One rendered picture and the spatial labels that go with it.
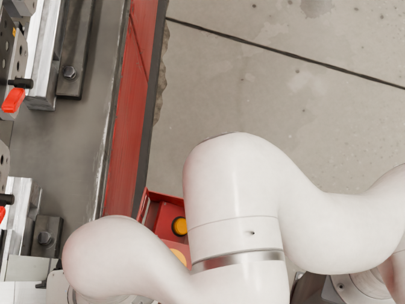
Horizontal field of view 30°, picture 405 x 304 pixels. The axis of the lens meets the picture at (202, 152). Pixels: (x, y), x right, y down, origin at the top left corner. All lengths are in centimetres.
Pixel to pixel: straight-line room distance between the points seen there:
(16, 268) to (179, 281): 75
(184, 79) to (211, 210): 186
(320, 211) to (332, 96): 177
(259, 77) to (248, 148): 182
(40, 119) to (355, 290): 76
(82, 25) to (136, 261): 100
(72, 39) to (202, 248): 100
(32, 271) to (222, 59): 136
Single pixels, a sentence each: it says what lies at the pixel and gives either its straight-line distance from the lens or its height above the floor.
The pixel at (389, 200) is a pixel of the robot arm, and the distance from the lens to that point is 100.
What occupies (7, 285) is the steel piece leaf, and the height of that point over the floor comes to 100.
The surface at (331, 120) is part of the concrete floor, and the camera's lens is 260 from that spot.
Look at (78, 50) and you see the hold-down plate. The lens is 171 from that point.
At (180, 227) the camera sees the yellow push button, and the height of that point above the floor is 73.
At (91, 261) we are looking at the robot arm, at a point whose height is 163.
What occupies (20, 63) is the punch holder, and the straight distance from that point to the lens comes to 138.
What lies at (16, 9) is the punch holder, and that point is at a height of 121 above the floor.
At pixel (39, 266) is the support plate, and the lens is 150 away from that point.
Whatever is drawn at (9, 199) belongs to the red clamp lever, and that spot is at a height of 126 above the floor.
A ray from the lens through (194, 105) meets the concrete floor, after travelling 259.
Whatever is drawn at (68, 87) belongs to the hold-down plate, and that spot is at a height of 91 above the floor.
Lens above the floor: 244
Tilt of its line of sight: 74 degrees down
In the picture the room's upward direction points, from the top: 5 degrees counter-clockwise
